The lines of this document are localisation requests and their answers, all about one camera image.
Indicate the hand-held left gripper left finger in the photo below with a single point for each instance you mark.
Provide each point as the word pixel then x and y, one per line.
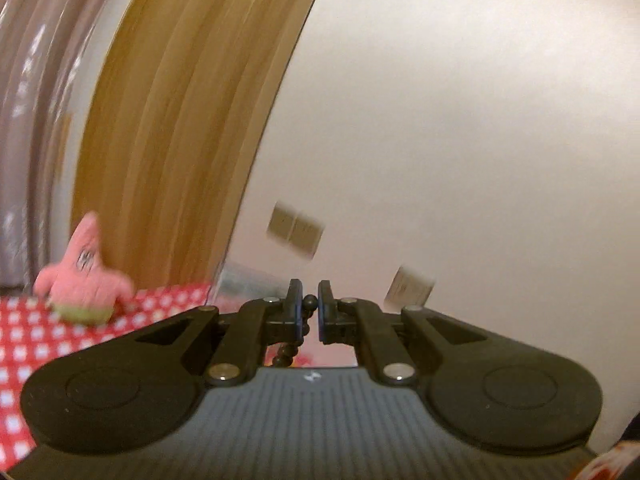
pixel 286 317

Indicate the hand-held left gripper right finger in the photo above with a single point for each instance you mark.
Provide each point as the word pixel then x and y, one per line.
pixel 334 317

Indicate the framed picture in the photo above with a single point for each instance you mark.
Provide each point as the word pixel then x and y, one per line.
pixel 240 285

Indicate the pink starfish plush toy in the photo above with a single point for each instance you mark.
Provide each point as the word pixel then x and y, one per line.
pixel 82 280

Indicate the wooden door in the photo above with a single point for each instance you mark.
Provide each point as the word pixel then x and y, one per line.
pixel 190 110

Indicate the red checkered tablecloth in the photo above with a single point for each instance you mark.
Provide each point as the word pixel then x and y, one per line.
pixel 30 360

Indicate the beige patterned curtain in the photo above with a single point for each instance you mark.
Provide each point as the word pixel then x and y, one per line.
pixel 45 85

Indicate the gold wall socket plate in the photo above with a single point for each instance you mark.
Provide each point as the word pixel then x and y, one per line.
pixel 409 287

